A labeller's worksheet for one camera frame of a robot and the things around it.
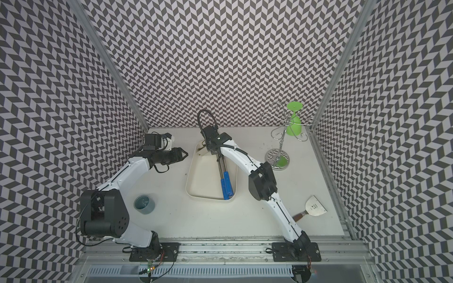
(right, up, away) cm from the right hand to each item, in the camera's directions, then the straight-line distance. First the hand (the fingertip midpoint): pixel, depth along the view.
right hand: (222, 147), depth 97 cm
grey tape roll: (-36, -26, -14) cm, 47 cm away
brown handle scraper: (+45, -29, -12) cm, 55 cm away
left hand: (-19, -4, -8) cm, 21 cm away
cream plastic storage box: (-10, -19, -4) cm, 21 cm away
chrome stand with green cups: (+33, -7, +5) cm, 34 cm away
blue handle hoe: (+3, -22, -15) cm, 27 cm away
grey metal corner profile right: (+61, +12, +23) cm, 66 cm away
